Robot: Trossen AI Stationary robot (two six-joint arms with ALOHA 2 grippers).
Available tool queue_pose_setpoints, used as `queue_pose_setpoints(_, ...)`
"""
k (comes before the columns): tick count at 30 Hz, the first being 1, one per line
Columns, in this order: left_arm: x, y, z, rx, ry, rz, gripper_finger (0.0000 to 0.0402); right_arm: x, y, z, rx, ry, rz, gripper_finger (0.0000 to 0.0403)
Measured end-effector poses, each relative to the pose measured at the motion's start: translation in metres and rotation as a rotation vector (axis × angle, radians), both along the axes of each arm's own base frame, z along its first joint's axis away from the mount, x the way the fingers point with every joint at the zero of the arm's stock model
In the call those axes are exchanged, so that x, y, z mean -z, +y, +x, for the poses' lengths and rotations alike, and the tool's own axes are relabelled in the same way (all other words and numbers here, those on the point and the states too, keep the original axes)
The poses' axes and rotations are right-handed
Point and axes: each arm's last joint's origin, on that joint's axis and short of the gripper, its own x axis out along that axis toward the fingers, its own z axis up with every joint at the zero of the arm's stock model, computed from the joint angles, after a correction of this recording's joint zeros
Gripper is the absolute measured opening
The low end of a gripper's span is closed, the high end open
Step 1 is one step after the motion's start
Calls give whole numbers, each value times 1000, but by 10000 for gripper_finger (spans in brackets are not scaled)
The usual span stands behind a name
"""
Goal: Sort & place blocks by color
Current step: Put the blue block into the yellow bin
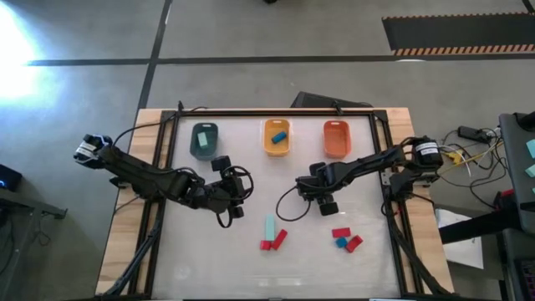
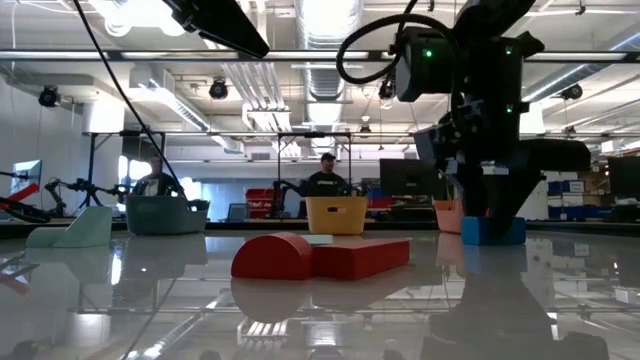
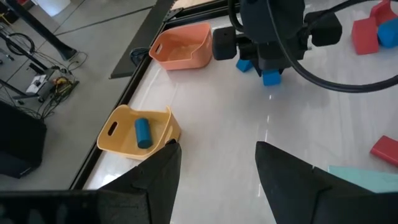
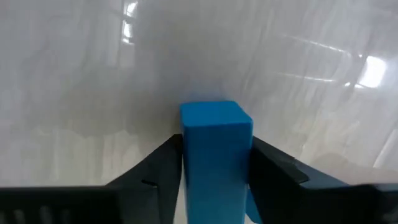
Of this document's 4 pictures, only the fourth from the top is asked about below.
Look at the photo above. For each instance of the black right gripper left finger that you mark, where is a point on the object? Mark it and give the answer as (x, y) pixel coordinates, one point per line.
(146, 193)

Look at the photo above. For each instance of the large blue block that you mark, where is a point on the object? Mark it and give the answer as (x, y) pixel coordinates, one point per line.
(216, 155)

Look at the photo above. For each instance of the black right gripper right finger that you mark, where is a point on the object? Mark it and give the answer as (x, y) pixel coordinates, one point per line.
(295, 199)

